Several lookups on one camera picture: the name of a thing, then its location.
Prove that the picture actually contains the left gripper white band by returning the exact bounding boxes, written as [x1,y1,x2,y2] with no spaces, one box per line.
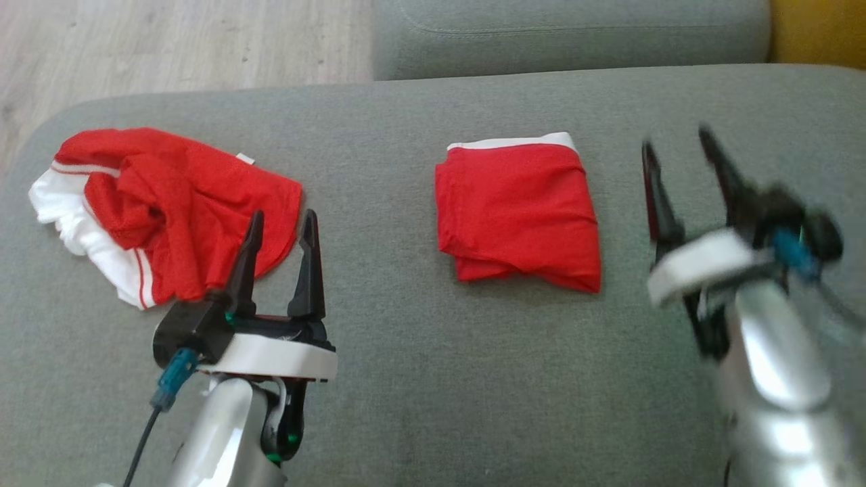
[202,209,338,463]

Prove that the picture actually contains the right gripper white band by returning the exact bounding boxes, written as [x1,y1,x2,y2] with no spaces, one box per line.
[641,126,773,361]

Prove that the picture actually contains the red white Bulls jersey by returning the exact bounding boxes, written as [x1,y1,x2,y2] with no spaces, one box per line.
[28,127,303,310]

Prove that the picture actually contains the red white-striped shorts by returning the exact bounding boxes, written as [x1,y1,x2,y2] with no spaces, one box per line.
[435,132,601,294]

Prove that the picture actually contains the wide grey sofa seat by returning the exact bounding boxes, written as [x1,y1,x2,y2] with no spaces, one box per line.
[0,64,866,487]

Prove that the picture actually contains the grey sofa seat cushion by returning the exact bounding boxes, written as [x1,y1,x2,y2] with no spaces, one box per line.
[372,0,772,82]

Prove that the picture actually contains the yellow sofa backrest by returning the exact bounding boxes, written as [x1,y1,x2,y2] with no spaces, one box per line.
[768,0,866,72]

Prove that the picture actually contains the black left camera cable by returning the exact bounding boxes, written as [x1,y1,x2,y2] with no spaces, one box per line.
[122,347,200,487]

